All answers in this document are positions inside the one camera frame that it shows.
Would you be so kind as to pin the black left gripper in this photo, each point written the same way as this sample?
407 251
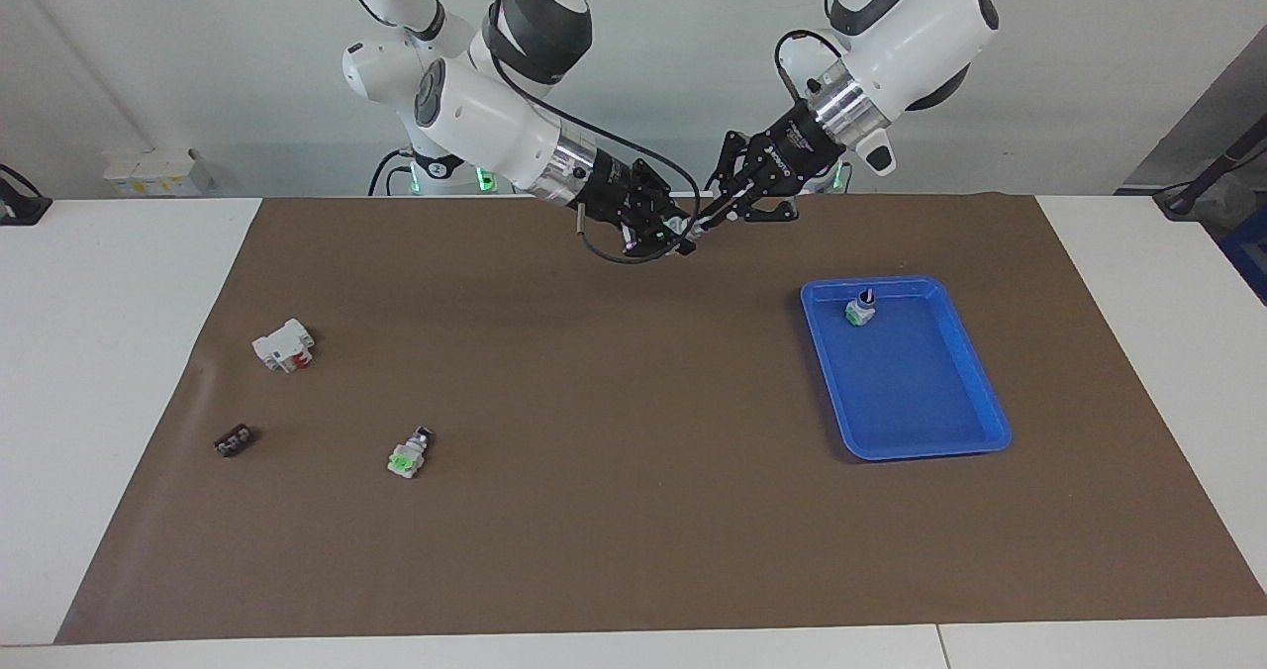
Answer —
792 149

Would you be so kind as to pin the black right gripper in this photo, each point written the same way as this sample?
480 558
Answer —
614 194

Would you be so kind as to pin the white green rotary switch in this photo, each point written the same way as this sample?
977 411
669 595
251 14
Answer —
860 313
406 459
683 229

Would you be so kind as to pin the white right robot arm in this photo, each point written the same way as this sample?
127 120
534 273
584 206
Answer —
485 120

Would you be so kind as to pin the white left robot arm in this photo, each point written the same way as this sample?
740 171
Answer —
921 26

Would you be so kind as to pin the brown table mat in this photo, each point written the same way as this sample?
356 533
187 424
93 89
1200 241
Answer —
614 431

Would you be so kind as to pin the blue plastic tray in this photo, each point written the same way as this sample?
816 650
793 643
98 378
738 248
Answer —
911 392

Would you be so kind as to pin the white red circuit breaker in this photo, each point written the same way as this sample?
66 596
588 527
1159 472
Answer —
279 344

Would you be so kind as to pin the black stand pole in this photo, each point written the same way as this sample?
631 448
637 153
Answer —
1213 169

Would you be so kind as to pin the small black terminal block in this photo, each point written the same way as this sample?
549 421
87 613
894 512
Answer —
235 441

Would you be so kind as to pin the blue storage box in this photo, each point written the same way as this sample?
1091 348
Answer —
1249 253

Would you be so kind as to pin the black clamp mount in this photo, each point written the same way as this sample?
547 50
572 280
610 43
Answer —
20 209

